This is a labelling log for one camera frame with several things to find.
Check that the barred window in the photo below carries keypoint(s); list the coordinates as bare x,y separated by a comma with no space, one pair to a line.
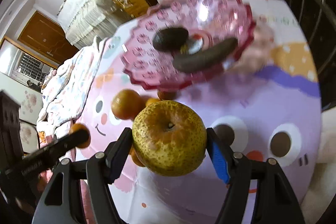
21,66

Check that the cartoon printed bed sheet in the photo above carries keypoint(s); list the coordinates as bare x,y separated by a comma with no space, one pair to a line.
273,113

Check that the floral quilt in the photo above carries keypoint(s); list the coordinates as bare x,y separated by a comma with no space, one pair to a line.
65,94

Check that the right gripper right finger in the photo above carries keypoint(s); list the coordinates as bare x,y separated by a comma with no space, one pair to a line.
234,172

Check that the large orange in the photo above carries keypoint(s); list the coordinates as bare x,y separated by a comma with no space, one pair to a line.
127,104

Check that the dark avocado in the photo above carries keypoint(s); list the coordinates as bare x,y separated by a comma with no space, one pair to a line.
170,39

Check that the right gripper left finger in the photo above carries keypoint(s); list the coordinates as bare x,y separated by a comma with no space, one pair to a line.
102,170

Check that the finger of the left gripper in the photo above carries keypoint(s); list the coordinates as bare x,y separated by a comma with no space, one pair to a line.
46,157

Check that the pink plastic fruit tray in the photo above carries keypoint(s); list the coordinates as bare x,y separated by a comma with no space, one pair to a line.
208,22

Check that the white cloth covered furniture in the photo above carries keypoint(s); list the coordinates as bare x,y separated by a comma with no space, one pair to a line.
82,20

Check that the dark green cucumber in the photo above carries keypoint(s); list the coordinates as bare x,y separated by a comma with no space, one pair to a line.
205,59

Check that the brown wooden door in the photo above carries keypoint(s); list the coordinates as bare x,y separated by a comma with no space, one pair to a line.
47,38

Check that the yellow speckled pear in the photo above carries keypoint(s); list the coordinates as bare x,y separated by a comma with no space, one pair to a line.
169,138

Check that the small mandarin orange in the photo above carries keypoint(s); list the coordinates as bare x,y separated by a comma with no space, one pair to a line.
163,95
135,158
80,136
151,101

